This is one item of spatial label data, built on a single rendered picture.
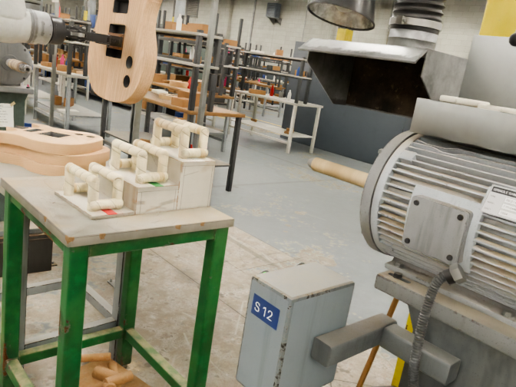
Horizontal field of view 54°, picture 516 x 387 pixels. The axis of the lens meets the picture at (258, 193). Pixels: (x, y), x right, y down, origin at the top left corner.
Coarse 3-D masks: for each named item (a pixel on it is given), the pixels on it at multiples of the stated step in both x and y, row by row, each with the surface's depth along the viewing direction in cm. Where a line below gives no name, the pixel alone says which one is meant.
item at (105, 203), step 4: (96, 200) 153; (100, 200) 154; (104, 200) 155; (108, 200) 156; (112, 200) 157; (116, 200) 158; (120, 200) 159; (92, 204) 152; (96, 204) 153; (100, 204) 154; (104, 204) 155; (108, 204) 156; (112, 204) 156; (116, 204) 157; (120, 204) 158; (92, 208) 153; (96, 208) 153; (100, 208) 154; (104, 208) 155; (108, 208) 156; (112, 208) 158
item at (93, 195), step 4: (88, 184) 152; (92, 184) 151; (96, 184) 152; (88, 188) 152; (92, 188) 152; (96, 188) 152; (88, 192) 153; (92, 192) 152; (96, 192) 153; (88, 196) 153; (92, 196) 152; (96, 196) 153; (88, 200) 153; (92, 200) 153; (88, 204) 153; (88, 208) 154
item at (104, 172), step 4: (92, 164) 168; (96, 164) 167; (100, 164) 167; (92, 168) 167; (96, 168) 166; (100, 168) 164; (104, 168) 163; (96, 172) 166; (100, 172) 164; (104, 172) 162; (108, 172) 161; (112, 172) 160; (104, 176) 162; (108, 176) 160; (112, 176) 158; (116, 176) 158; (120, 176) 158; (112, 180) 158; (120, 180) 157
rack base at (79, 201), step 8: (56, 192) 167; (80, 192) 171; (64, 200) 163; (72, 200) 161; (80, 200) 162; (80, 208) 155; (128, 208) 162; (88, 216) 151; (96, 216) 151; (104, 216) 153; (112, 216) 155; (120, 216) 157
